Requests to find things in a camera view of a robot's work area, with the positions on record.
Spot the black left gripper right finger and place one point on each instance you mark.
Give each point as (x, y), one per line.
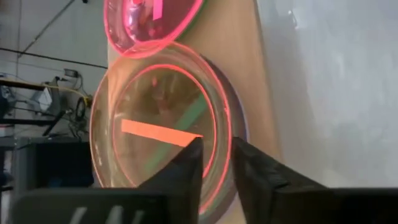
(280, 199)

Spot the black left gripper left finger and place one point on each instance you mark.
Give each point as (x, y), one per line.
(174, 186)

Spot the orange translucent plate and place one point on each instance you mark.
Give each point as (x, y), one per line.
(149, 93)

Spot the pink translucent plate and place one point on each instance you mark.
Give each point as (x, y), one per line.
(149, 31)

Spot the wooden shelf board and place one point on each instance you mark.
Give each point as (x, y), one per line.
(233, 46)

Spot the black floor cabinet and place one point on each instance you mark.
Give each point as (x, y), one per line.
(56, 161)

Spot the black power adapter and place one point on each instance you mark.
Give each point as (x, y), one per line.
(71, 73)

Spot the white paper box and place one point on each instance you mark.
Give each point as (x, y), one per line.
(42, 98)

